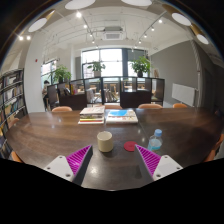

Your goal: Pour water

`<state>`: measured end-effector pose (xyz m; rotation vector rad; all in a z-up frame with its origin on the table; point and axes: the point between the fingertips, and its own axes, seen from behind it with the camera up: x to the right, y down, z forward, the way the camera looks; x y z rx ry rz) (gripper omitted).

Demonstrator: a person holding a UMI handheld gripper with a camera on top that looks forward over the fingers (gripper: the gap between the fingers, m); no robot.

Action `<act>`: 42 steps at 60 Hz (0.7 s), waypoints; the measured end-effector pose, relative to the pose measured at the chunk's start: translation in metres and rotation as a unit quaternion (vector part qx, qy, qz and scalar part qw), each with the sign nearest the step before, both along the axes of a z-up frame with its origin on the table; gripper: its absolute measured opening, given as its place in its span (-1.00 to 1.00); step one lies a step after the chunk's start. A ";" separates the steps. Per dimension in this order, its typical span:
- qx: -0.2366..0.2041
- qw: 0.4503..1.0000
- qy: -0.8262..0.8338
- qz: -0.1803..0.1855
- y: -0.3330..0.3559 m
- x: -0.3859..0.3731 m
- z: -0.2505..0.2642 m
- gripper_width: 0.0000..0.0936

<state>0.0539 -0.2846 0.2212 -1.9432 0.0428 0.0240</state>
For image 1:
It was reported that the ceiling air conditioner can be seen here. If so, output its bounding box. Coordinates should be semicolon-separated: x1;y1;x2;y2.
102;26;123;41

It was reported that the left potted plant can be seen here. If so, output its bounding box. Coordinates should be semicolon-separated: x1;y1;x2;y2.
50;65;71;83

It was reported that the potted plant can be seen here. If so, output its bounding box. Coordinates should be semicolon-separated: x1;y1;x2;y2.
50;65;71;83
88;61;106;77
131;56;151;78

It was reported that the orange chair far left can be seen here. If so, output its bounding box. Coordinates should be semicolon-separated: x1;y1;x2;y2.
52;106;72;112

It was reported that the seated person in background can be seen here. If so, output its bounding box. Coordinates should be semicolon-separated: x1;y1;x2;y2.
42;80;50;111

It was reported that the orange chair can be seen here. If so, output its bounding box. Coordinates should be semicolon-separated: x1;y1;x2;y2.
173;103;187;108
138;103;163;109
52;106;72;112
8;118;20;129
204;134;224;162
105;104;123;109
11;151;23;163

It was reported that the right stack of books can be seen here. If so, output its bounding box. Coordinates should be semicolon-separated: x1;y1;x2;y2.
106;109;138;124

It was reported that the orange chair far right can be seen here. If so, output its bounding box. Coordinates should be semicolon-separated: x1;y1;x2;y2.
173;103;187;108

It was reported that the orange chair right side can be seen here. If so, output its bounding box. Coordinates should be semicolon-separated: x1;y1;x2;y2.
204;134;224;162

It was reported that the right potted plant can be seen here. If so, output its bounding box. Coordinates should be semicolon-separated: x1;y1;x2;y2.
131;56;151;78

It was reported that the orange chair centre right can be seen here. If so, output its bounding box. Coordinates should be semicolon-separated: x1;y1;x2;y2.
138;103;163;109

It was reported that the black shelf divider unit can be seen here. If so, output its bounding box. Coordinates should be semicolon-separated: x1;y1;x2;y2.
47;76;165;110

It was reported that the clear plastic water bottle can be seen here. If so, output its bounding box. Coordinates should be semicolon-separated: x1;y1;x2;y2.
148;129;162;151

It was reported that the orange chair near left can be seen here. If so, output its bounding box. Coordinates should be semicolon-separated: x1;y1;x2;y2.
11;151;23;163

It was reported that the middle potted plant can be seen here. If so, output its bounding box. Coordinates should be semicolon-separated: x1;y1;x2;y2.
88;61;106;77

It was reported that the white wall radiator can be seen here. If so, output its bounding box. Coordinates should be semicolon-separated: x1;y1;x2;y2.
172;84;196;106

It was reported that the tall bookshelf with books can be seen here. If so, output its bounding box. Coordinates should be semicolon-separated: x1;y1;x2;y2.
0;69;27;159

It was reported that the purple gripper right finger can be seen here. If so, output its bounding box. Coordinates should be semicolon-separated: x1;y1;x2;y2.
134;145;182;181

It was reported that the orange chair left side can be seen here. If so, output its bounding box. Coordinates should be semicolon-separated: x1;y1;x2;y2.
8;118;20;129

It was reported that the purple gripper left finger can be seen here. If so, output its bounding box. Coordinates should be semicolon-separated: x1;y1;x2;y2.
44;145;93;186

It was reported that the orange chair centre left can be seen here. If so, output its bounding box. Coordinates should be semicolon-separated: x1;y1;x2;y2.
105;104;123;109

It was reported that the left stack of books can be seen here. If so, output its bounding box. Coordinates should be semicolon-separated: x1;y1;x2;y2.
79;106;105;124

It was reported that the stack of books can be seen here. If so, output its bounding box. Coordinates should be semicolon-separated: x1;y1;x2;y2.
79;106;105;124
106;109;138;124

